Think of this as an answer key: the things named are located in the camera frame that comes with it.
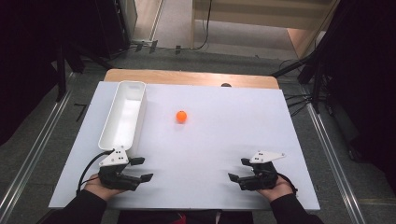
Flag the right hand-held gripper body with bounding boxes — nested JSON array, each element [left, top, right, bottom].
[[238, 150, 286, 191]]

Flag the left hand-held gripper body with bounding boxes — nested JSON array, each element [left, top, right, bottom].
[[98, 147, 143, 191]]

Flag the white plastic bin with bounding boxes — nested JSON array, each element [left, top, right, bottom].
[[98, 80, 148, 157]]

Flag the person's right hand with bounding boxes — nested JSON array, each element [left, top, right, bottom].
[[256, 175, 295, 203]]

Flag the person's left hand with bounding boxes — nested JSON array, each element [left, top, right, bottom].
[[83, 174, 125, 202]]

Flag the wooden table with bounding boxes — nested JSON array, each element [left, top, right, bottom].
[[103, 68, 280, 91]]

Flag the black metal stand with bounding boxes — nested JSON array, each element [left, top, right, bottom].
[[270, 46, 332, 115], [55, 38, 115, 103]]

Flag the grey cabinet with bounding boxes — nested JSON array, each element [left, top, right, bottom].
[[118, 0, 138, 43]]

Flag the black curtain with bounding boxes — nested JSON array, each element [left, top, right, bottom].
[[0, 0, 125, 147], [320, 0, 396, 195]]

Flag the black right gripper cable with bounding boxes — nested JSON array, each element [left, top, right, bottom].
[[276, 172, 299, 196]]

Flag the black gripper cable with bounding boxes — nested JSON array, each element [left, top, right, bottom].
[[276, 172, 299, 196], [76, 148, 116, 196]]

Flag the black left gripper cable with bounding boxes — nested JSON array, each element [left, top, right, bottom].
[[76, 148, 116, 196]]

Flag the metal floor rail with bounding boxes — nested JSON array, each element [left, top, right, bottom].
[[305, 102, 366, 224], [0, 72, 77, 224]]

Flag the black floor cables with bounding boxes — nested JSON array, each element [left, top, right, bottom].
[[283, 91, 313, 118]]

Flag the light wooden frame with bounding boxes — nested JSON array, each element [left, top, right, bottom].
[[189, 0, 341, 60]]

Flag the hanging black cable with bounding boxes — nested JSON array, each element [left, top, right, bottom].
[[190, 0, 213, 52]]

